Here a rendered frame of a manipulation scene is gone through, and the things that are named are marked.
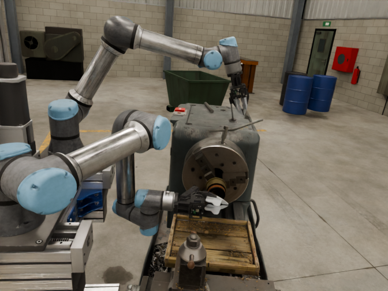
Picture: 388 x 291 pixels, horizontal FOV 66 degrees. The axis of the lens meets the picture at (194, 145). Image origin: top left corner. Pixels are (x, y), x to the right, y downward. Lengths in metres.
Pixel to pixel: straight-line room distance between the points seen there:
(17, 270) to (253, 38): 11.68
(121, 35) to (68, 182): 0.65
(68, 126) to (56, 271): 0.59
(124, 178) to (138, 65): 10.10
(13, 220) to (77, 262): 0.21
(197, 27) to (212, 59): 10.26
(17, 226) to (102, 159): 0.28
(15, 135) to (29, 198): 0.41
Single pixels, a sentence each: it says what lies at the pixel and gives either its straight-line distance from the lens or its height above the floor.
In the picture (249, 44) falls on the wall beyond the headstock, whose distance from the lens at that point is 12.17.
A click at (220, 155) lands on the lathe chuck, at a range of 1.38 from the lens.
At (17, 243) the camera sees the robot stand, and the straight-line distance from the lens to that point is 0.94.
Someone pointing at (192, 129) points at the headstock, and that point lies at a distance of 1.53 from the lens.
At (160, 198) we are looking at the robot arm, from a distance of 1.18.
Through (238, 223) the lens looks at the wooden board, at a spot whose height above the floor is 0.90.
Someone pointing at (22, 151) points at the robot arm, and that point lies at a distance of 0.89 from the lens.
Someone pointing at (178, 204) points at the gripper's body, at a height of 1.08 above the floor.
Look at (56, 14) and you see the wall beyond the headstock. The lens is 11.26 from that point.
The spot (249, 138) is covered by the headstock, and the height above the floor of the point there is 1.23.
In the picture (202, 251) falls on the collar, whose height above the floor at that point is 1.14.
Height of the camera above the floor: 1.71
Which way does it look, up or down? 21 degrees down
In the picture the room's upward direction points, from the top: 5 degrees clockwise
